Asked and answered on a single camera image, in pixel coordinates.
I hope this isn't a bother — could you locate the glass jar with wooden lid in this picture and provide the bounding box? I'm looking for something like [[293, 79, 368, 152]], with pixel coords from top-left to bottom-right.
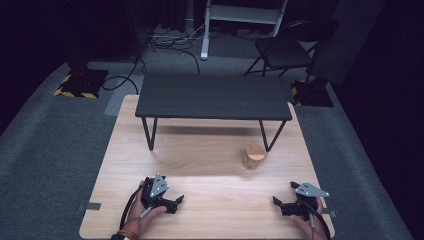
[[242, 143, 267, 171]]

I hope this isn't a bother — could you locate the grey tape tab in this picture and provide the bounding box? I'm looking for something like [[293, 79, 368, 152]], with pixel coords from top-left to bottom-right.
[[77, 201, 102, 212], [321, 207, 338, 219]]

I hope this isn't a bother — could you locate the black shelf riser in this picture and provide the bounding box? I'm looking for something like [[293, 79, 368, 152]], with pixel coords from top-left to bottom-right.
[[134, 73, 294, 152]]

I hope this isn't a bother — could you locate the white metal stand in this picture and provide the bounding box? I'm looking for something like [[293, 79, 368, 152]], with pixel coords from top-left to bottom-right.
[[199, 0, 290, 61]]

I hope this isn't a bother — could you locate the black base plate striped tape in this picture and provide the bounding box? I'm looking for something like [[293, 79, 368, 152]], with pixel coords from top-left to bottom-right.
[[53, 67, 110, 100], [290, 78, 335, 109]]

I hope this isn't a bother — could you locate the person's right hand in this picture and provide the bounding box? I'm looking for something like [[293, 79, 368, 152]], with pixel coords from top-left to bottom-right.
[[288, 197, 330, 240]]

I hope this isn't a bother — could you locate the thin grey gripper cable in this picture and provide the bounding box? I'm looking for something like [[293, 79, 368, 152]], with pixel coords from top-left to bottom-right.
[[308, 213, 316, 240], [135, 205, 154, 240]]

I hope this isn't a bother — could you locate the grey curtain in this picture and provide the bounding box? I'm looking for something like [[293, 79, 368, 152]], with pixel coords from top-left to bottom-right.
[[314, 0, 387, 87]]

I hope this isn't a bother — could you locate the black folding chair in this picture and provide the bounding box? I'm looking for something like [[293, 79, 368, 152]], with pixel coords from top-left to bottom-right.
[[242, 19, 340, 84]]

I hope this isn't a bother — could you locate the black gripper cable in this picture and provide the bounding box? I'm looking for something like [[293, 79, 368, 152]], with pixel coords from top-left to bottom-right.
[[301, 199, 332, 240], [119, 185, 148, 232]]

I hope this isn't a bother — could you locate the orange and white wristband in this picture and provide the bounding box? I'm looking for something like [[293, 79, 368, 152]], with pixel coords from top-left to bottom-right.
[[110, 229, 140, 240]]

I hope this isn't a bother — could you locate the bundle of floor cables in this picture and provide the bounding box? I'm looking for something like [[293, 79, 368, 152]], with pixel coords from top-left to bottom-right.
[[145, 22, 208, 76]]

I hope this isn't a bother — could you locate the black floor cable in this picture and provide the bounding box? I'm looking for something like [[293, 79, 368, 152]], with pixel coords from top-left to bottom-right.
[[101, 55, 148, 96]]

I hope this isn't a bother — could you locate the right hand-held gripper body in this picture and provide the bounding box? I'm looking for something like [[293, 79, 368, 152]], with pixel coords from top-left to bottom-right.
[[280, 181, 331, 222]]

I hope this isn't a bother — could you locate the person's left hand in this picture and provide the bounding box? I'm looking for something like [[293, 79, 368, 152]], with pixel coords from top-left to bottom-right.
[[120, 180, 168, 236]]

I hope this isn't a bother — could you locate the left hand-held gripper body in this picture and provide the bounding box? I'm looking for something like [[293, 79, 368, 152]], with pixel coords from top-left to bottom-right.
[[140, 172, 178, 209]]

